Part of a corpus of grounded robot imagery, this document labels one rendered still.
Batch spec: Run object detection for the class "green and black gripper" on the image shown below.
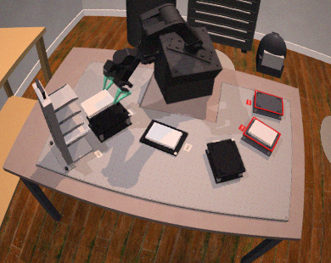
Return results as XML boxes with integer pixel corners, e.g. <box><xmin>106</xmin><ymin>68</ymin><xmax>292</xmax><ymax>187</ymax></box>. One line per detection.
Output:
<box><xmin>103</xmin><ymin>69</ymin><xmax>134</xmax><ymax>104</ymax></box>

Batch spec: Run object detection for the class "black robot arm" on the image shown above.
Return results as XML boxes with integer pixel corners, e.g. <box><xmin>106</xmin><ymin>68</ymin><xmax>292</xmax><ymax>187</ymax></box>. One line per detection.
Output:
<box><xmin>103</xmin><ymin>3</ymin><xmax>214</xmax><ymax>81</ymax></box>

